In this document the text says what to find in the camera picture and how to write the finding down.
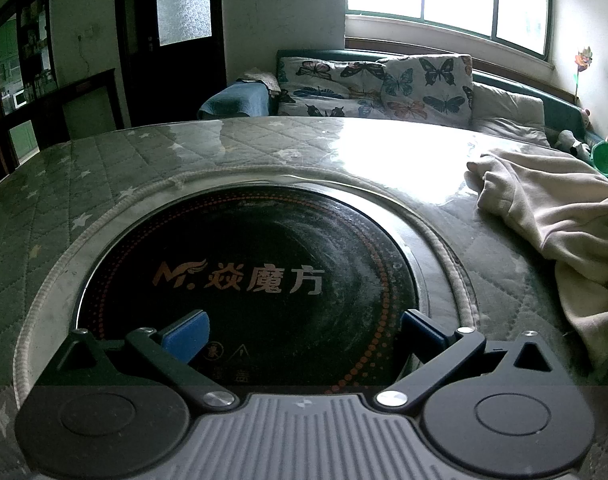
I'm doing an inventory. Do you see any white crumpled cloth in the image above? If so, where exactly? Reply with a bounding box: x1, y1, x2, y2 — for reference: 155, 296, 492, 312
241, 67, 279, 93

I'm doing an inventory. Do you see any cream sweatshirt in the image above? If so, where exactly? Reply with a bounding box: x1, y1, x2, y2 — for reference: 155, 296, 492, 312
464, 147, 608, 376

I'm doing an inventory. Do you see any green quilted star tablecloth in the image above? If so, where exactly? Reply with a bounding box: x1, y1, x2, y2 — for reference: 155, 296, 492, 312
0, 115, 608, 480

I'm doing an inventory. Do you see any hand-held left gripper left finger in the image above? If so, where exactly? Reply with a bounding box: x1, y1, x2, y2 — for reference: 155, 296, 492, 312
42, 309, 239, 409

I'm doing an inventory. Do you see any blue cloth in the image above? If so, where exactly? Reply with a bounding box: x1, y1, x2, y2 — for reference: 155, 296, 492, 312
199, 80, 272, 120

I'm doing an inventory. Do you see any round black induction cooktop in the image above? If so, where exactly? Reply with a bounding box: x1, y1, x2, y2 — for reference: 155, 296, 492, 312
74, 185, 429, 391

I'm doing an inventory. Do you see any dark wooden shelf cabinet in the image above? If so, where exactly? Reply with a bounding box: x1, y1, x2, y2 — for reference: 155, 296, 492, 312
0, 0, 129, 176

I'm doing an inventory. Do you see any green plastic bucket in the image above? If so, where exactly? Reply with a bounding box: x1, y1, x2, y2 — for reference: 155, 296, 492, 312
590, 141, 608, 178

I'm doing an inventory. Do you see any beige cushion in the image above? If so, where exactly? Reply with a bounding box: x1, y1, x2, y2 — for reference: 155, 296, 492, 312
471, 80, 552, 148

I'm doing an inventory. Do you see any butterfly print pillow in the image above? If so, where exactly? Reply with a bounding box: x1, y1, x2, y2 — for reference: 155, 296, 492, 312
376, 55, 477, 123
276, 54, 389, 118

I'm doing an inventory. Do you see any colourful pinwheel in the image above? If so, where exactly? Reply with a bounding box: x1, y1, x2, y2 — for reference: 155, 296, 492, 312
571, 46, 596, 106

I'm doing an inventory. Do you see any dark door with frosted glass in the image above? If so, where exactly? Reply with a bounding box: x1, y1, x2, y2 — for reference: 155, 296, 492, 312
114, 0, 229, 128

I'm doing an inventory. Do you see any white grey plush toy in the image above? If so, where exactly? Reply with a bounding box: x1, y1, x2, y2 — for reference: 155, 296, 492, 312
556, 129, 592, 158

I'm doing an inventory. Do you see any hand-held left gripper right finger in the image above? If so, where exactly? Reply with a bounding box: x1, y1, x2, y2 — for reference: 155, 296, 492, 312
375, 309, 561, 408

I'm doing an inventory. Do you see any teal sofa bench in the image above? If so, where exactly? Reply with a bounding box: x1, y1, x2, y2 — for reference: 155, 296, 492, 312
276, 49, 600, 136

